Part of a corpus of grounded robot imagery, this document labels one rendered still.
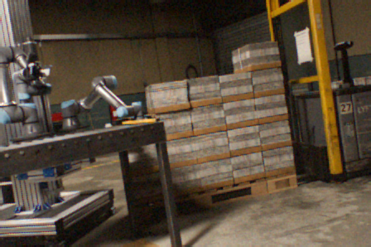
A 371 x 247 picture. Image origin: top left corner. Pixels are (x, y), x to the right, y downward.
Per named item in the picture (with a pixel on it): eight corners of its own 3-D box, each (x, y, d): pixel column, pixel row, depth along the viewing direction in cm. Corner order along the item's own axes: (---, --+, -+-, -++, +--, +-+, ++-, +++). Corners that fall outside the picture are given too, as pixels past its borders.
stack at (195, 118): (129, 212, 331) (114, 119, 327) (249, 186, 360) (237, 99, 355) (135, 224, 294) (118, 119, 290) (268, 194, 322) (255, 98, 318)
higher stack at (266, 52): (249, 186, 359) (229, 51, 353) (277, 179, 367) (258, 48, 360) (267, 194, 322) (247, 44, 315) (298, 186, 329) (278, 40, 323)
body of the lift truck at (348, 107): (302, 170, 391) (292, 94, 387) (347, 160, 404) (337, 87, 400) (347, 181, 324) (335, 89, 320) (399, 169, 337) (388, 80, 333)
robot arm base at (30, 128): (16, 138, 267) (14, 123, 266) (31, 135, 281) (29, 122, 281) (34, 135, 262) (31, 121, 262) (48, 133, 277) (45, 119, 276)
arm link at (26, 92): (38, 98, 245) (36, 81, 245) (21, 99, 237) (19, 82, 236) (33, 99, 251) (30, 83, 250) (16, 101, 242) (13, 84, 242)
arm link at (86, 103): (69, 104, 327) (101, 73, 293) (83, 103, 339) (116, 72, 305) (74, 117, 325) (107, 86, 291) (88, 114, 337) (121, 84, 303)
